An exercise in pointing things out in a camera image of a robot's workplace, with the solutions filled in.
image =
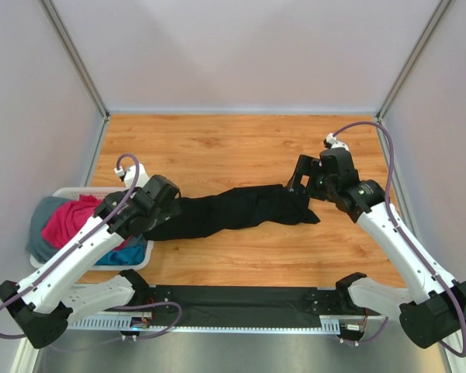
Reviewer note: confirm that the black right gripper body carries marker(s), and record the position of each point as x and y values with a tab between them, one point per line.
317	187

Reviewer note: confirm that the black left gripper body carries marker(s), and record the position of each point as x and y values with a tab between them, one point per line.
173	210

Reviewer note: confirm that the black t-shirt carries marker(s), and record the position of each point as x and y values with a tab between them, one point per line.
234	209

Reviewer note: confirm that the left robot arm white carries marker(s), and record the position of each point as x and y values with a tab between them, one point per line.
45	304

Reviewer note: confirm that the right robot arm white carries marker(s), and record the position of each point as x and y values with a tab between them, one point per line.
432	306

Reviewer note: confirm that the blue t-shirt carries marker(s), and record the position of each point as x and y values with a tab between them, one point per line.
127	256

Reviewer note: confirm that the white plastic laundry basket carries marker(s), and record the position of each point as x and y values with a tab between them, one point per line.
94	238

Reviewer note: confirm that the pink t-shirt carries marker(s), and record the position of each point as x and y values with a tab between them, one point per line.
66	218

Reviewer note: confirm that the black base mat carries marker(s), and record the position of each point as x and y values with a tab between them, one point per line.
264	307

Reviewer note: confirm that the grey t-shirt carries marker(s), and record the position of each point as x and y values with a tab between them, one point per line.
36	245

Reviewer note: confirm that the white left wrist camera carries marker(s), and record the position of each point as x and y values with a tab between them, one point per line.
132	173

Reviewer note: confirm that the aluminium frame post left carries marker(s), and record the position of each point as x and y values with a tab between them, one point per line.
74	56

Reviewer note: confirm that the aluminium frame post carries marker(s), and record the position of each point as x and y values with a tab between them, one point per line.
434	21
74	56

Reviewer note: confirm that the aluminium frame post right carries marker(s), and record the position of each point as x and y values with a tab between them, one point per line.
434	21

